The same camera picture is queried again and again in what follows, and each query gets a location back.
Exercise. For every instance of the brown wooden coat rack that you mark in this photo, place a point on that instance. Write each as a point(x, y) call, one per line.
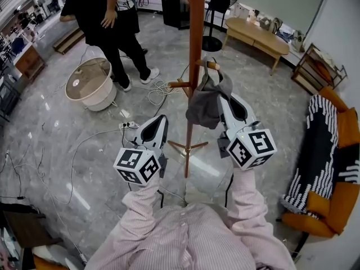
point(194, 38)

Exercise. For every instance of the wooden steps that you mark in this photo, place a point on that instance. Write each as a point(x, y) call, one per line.
point(69, 41)

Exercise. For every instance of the black cabinet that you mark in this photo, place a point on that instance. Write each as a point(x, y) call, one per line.
point(171, 10)

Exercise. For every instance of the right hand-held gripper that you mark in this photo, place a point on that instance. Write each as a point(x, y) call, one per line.
point(253, 150)

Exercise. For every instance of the brown wooden counter cabinet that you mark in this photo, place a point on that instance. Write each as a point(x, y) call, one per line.
point(29, 62)

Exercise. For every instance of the person's left forearm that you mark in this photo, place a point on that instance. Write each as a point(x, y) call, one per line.
point(143, 204)

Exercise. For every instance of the round white side table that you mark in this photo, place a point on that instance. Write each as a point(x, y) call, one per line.
point(98, 97)

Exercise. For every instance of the black white striped blanket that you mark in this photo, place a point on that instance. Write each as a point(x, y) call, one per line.
point(320, 139)

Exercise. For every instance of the grey cap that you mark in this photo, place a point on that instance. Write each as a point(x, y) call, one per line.
point(205, 105)

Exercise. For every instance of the orange sofa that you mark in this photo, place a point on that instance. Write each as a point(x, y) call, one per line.
point(317, 224)

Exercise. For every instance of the light wooden coffee table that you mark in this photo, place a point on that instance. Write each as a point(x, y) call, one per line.
point(253, 32)

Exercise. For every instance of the person's pink striped shirt torso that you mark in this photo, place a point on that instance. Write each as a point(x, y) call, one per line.
point(191, 240)

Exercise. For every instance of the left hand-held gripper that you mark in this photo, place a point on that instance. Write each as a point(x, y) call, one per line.
point(129, 162)

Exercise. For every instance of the white orange chair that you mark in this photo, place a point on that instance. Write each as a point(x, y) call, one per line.
point(56, 257)

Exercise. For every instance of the person's right forearm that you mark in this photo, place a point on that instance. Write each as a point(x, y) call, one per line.
point(244, 198)

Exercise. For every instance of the black standing fan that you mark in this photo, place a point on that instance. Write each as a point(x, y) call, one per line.
point(212, 44)

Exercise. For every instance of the white power strip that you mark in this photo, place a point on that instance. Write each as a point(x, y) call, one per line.
point(126, 125)

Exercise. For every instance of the wooden side shelf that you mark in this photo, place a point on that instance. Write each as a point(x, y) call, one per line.
point(302, 77)

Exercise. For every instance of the dark wooden table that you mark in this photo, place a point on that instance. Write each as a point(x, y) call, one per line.
point(25, 226)

